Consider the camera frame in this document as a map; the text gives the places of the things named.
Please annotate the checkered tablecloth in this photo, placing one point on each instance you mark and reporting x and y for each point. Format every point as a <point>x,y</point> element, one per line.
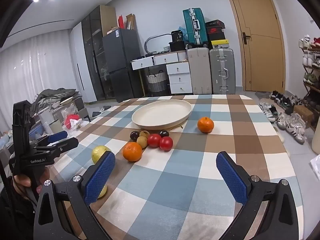
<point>175,180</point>

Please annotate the cream round plate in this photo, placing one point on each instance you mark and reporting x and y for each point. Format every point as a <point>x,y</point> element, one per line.
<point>162,112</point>

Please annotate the brown cardboard box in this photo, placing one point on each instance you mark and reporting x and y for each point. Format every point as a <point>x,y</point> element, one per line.
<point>303,113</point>

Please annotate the blue plastic bag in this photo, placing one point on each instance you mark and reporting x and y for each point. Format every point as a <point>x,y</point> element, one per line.
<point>182,30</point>

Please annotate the plain black shoe box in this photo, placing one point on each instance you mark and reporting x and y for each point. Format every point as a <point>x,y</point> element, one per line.
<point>216,37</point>

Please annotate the white vanity desk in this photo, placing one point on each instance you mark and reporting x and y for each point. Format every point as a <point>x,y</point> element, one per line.
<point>178,80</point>

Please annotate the yellow-green pear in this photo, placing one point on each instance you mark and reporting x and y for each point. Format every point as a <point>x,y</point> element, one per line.
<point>100,153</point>

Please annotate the brown kiwi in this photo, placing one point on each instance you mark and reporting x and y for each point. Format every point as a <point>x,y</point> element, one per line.
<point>144,133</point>
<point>142,142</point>

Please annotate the black printed box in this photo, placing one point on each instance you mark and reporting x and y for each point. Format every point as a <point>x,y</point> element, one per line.
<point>177,37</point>

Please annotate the red tomato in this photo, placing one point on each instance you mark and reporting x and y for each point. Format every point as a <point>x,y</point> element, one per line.
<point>166,143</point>
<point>154,140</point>

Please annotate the red plastic bag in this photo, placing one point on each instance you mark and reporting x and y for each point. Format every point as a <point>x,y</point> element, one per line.
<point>71,120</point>

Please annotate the wooden door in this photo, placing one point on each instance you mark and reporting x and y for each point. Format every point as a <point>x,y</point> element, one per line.
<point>262,55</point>

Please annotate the open cardboard box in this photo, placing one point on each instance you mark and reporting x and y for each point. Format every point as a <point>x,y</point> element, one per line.
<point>130,22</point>

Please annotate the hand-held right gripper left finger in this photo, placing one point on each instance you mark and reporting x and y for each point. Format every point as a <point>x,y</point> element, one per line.
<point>100,175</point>

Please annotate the white container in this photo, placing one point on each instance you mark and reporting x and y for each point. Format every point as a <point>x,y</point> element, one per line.
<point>46,116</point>

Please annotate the oval vanity mirror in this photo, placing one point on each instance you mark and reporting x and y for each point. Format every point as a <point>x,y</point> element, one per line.
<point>157,45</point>

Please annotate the woven laundry basket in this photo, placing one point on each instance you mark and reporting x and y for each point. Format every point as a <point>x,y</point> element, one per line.
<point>156,82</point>

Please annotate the grey doormat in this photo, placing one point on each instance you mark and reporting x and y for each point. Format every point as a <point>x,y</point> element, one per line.
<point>262,95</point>

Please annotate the black case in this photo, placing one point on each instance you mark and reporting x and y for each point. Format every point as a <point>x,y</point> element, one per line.
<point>177,47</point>

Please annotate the teal suitcase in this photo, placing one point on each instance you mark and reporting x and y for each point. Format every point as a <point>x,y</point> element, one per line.
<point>192,27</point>

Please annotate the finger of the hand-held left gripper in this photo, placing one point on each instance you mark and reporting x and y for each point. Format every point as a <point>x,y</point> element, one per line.
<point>58,136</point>
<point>68,143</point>

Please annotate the white curtain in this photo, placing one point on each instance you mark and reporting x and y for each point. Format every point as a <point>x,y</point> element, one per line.
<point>37,62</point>

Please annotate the red and black shoe box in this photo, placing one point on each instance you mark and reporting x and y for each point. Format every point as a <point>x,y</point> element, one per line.
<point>215,31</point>

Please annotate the white plastic bag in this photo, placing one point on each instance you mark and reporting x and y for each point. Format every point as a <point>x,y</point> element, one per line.
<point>316,167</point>

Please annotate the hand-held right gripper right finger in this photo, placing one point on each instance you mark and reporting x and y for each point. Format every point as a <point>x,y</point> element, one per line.
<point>231,177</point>

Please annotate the orange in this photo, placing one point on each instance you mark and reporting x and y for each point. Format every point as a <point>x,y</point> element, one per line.
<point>132,151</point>
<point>205,125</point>

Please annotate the dark grey refrigerator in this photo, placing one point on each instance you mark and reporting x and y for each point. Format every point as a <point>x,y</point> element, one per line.
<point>120,55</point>

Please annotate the dark plum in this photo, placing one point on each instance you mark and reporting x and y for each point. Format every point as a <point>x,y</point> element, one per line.
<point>134,135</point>
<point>163,133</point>

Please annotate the dark glass cabinet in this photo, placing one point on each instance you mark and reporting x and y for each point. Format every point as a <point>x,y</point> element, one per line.
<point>91,42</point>

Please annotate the yellow and black shoe box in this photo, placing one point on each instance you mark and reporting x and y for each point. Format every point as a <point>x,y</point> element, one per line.
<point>220,44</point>

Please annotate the silver suitcase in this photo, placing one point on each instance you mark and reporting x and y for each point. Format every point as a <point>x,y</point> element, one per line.
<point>217,80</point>

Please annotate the row of colourful shoes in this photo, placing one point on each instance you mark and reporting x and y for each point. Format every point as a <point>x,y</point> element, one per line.
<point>310,60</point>

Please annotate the pile of dark clothes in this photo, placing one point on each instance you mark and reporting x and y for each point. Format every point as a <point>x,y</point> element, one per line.
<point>55,93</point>

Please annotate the cluster of sneakers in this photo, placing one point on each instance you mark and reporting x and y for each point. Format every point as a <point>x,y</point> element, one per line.
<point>295,130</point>

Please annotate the person's left forearm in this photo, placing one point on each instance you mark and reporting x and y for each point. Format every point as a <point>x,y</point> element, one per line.
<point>17,217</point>

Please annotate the person's left hand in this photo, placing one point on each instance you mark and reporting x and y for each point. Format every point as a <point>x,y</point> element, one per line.
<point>21,180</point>

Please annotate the large green-yellow mango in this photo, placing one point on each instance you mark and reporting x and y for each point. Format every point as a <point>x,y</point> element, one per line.
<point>103,192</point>

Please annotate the beige suitcase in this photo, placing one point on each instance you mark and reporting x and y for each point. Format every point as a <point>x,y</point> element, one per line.
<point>200,70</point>

